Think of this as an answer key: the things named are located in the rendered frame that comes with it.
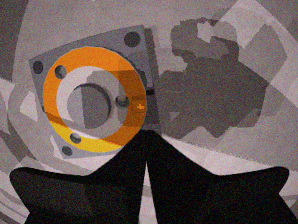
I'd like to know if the orange round plate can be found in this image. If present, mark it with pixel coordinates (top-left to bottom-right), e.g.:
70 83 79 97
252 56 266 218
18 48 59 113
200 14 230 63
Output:
43 45 146 153

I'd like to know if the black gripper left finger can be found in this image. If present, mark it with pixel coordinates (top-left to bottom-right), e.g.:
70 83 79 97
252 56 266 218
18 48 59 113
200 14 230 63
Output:
9 131 148 224

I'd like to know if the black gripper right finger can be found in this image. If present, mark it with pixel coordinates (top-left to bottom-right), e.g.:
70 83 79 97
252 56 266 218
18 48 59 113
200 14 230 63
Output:
146 131 290 224

